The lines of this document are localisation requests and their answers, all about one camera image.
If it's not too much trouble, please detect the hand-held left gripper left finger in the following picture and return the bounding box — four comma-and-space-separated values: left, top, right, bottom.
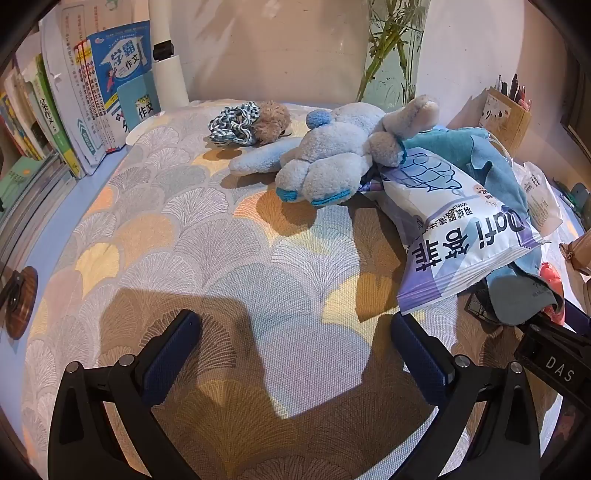
48, 309, 201, 480

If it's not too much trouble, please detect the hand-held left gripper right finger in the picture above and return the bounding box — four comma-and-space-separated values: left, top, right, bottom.
392, 314, 541, 480

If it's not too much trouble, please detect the pink packet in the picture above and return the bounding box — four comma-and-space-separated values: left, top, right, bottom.
538, 262, 566, 326

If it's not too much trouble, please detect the blue-grey cloth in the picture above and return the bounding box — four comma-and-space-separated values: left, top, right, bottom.
406, 127, 566, 326

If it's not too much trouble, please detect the plaid bow hair clip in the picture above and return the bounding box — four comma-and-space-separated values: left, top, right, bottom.
206, 102, 262, 147

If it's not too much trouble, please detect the fan-patterned table mat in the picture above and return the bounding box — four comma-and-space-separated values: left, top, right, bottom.
21, 99, 568, 480

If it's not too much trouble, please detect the white and purple snack bag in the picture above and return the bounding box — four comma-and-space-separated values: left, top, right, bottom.
360, 147, 546, 317

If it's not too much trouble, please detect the round brown wooden disc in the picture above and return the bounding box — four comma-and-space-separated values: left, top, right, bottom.
0, 265, 40, 342

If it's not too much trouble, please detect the white plastic packet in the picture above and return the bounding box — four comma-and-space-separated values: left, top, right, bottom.
510, 161, 564, 238

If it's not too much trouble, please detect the green-capped pen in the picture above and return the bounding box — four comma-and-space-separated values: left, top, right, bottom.
553, 180, 577, 209

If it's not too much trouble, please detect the blue plush toy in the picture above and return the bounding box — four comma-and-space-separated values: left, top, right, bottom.
228, 95, 439, 207

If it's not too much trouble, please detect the black television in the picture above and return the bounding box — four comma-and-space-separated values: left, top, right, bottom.
560, 28, 591, 153

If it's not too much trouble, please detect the brown pen holder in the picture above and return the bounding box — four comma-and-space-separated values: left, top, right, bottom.
478, 88, 532, 151

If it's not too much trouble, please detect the brown fuzzy plush item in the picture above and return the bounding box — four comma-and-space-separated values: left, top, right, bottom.
252, 100, 293, 144

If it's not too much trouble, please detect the bunch of pens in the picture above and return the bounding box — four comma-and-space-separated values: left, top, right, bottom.
494, 73, 532, 112

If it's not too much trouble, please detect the white desk lamp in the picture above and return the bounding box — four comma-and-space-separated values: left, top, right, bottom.
124, 0, 191, 146

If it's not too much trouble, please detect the row of books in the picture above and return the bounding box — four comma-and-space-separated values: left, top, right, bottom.
0, 7, 162, 222

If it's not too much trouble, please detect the glass vase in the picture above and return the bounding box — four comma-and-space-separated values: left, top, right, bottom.
355, 0, 432, 121

